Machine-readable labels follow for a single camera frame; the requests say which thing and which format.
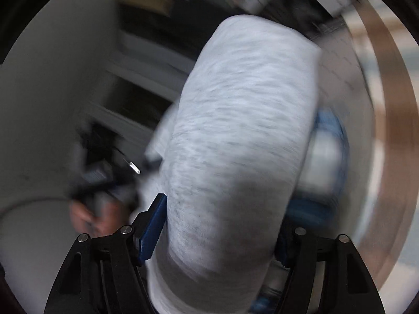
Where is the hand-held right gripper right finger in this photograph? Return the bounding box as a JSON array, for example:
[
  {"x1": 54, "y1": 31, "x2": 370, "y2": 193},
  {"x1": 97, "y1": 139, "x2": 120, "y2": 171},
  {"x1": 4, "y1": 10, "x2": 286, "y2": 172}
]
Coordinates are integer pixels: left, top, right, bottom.
[{"x1": 274, "y1": 226, "x2": 386, "y2": 314}]

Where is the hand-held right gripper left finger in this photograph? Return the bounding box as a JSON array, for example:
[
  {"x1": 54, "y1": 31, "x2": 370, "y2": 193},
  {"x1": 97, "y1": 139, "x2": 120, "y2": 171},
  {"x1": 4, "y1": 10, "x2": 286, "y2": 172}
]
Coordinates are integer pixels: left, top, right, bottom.
[{"x1": 43, "y1": 193, "x2": 168, "y2": 314}]

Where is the light grey sweatshirt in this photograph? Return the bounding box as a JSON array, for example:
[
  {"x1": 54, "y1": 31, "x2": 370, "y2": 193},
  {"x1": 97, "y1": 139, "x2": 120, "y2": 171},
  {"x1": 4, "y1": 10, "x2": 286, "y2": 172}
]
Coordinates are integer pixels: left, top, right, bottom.
[{"x1": 144, "y1": 15, "x2": 323, "y2": 314}]

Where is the person's left hand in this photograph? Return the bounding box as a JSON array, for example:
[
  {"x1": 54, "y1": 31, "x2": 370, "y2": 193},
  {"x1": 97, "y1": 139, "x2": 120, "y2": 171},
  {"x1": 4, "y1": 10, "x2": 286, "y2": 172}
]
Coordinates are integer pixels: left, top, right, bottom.
[{"x1": 69, "y1": 199, "x2": 123, "y2": 236}]

